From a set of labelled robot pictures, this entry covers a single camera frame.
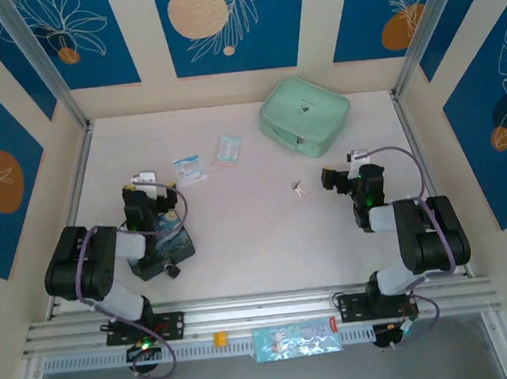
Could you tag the starry night tin box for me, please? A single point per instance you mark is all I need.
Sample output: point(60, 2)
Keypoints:
point(176, 239)

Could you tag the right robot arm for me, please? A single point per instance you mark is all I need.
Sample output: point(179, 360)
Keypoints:
point(433, 237)

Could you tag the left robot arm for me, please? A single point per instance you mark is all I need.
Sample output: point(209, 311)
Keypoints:
point(88, 264)

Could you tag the blue white sachet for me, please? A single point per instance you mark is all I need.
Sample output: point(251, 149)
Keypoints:
point(189, 170)

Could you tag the mint green zip pouch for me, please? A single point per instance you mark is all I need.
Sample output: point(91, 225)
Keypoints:
point(304, 111)

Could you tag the clear plastic packet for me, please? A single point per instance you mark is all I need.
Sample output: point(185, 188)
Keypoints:
point(227, 149)

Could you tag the black controller board green LED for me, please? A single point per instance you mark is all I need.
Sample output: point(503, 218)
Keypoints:
point(143, 352)
point(394, 334)

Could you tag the small yellow block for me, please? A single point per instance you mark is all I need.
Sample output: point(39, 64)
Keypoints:
point(220, 338)

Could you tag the light blue patterned pouch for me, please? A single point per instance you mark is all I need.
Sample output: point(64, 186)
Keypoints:
point(296, 342)

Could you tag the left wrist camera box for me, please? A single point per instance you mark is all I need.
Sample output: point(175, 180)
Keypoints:
point(145, 178)

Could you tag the aluminium side rail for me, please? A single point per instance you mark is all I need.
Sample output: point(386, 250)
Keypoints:
point(79, 185)
point(417, 150)

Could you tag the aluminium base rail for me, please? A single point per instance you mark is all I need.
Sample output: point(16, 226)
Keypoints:
point(263, 311)

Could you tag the aluminium frame post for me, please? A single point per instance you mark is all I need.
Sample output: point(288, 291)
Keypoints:
point(36, 57)
point(425, 26)

